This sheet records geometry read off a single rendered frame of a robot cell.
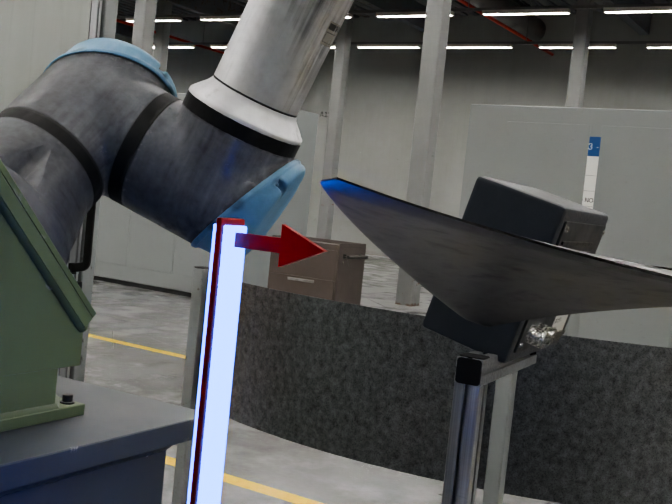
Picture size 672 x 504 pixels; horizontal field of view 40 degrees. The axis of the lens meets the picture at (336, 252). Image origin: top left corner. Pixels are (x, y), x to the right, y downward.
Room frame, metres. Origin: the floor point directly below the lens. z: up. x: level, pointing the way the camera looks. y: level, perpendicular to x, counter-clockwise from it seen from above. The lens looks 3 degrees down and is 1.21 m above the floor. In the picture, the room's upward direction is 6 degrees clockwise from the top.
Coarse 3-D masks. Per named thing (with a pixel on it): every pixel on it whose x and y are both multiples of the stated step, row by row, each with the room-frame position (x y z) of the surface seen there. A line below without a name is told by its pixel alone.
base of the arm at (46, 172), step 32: (0, 128) 0.80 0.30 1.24; (32, 128) 0.80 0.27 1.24; (64, 128) 0.82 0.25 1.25; (32, 160) 0.79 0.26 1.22; (64, 160) 0.81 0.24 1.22; (32, 192) 0.76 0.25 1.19; (64, 192) 0.79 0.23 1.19; (96, 192) 0.85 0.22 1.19; (64, 224) 0.79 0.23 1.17; (64, 256) 0.80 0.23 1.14
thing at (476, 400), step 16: (464, 400) 1.01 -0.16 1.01; (480, 400) 1.00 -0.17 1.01; (464, 416) 1.01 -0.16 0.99; (480, 416) 1.01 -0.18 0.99; (464, 432) 1.00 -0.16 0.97; (480, 432) 1.01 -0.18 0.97; (448, 448) 1.01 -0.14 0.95; (464, 448) 1.00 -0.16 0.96; (480, 448) 1.02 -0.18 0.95; (448, 464) 1.01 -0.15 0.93; (464, 464) 1.00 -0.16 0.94; (448, 480) 1.01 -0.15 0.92; (464, 480) 1.00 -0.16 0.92; (448, 496) 1.00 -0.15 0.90; (464, 496) 1.00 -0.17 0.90
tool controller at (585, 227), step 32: (480, 192) 1.06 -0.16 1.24; (512, 192) 1.05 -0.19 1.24; (544, 192) 1.24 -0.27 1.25; (480, 224) 1.06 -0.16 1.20; (512, 224) 1.04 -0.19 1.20; (544, 224) 1.03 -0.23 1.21; (576, 224) 1.08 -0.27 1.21; (448, 320) 1.07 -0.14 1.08; (544, 320) 1.12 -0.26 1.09; (512, 352) 1.05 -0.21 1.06
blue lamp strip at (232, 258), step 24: (240, 264) 0.54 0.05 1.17; (240, 288) 0.54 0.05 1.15; (216, 312) 0.52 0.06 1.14; (216, 336) 0.52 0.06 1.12; (216, 360) 0.52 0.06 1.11; (216, 384) 0.53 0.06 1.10; (216, 408) 0.53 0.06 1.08; (216, 432) 0.53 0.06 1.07; (216, 456) 0.53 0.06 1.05; (216, 480) 0.54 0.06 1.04
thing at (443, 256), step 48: (336, 192) 0.41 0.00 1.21; (384, 240) 0.48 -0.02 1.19; (432, 240) 0.45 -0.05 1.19; (480, 240) 0.41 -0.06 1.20; (528, 240) 0.38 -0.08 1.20; (432, 288) 0.55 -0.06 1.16; (480, 288) 0.53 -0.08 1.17; (528, 288) 0.51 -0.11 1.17; (576, 288) 0.49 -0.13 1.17; (624, 288) 0.47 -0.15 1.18
